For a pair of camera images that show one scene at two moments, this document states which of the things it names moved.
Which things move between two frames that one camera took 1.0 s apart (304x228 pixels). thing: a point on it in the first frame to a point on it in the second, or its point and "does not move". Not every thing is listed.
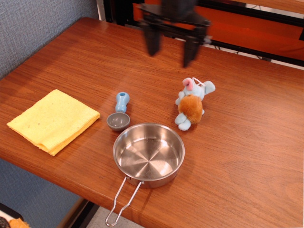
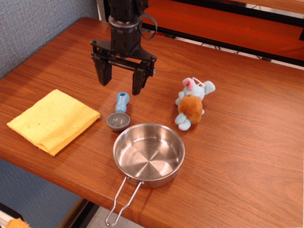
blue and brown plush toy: [189, 102] does not move
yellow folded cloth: [54, 121] does not move
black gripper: [179, 16] to [125, 50]
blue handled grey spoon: [119, 120] does not move
